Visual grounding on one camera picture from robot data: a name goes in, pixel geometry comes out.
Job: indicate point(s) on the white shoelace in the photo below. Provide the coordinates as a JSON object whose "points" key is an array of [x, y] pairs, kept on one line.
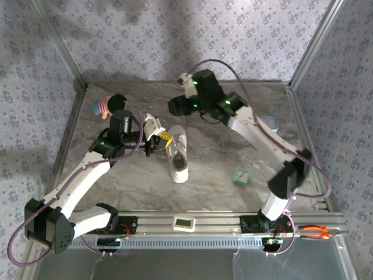
{"points": [[181, 141]]}

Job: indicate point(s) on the white sneaker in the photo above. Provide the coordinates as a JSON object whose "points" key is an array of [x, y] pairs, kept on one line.
{"points": [[180, 172]]}

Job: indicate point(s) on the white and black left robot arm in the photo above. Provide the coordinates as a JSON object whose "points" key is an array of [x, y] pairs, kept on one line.
{"points": [[84, 175]]}

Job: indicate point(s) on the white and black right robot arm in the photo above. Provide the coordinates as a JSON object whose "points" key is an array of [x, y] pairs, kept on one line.
{"points": [[256, 137]]}

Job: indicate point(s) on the doll with black hair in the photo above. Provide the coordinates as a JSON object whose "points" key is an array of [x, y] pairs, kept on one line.
{"points": [[102, 106]]}

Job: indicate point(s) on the light blue plastic box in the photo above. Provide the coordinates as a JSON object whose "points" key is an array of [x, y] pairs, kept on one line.
{"points": [[274, 122]]}

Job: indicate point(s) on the white digital timer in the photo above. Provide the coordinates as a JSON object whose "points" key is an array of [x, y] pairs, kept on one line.
{"points": [[183, 223]]}

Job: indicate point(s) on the small teal square clock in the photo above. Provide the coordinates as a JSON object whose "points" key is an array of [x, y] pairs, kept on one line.
{"points": [[242, 175]]}

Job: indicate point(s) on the small circuit board with LEDs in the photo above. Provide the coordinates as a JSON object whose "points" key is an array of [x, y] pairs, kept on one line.
{"points": [[272, 242], [107, 242]]}

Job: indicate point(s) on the grey metal panel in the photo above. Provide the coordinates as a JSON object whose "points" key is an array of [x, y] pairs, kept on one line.
{"points": [[175, 265]]}

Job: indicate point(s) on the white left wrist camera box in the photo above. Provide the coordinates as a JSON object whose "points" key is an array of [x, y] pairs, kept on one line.
{"points": [[153, 126]]}

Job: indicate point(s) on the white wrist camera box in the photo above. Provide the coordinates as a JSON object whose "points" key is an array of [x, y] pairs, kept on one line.
{"points": [[153, 126], [188, 87]]}

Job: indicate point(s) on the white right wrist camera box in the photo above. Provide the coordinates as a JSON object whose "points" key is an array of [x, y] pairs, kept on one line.
{"points": [[188, 87]]}

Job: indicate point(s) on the aluminium side rail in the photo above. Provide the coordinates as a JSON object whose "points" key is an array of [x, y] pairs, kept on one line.
{"points": [[71, 125], [300, 116]]}

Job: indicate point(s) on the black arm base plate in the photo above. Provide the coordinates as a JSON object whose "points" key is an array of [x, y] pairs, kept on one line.
{"points": [[247, 224], [131, 224]]}

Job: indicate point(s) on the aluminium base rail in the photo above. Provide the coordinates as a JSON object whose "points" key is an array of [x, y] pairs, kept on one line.
{"points": [[215, 223]]}

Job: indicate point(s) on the aluminium frame post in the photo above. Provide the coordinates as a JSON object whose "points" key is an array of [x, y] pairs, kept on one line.
{"points": [[64, 49], [315, 43]]}

